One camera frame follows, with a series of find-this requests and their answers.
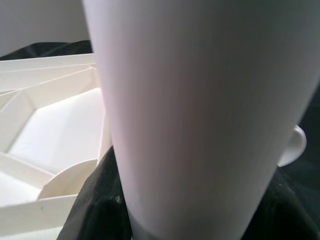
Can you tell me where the white plastic children table top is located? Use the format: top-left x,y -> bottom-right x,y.
0,52 -> 113,237

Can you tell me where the white plastic table leg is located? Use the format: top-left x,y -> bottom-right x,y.
81,0 -> 320,240
276,124 -> 308,168

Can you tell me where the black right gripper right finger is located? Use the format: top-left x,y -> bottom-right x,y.
246,166 -> 320,240

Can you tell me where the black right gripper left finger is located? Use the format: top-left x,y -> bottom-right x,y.
57,146 -> 134,240

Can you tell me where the black fabric table cover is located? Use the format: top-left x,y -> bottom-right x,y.
0,39 -> 320,240

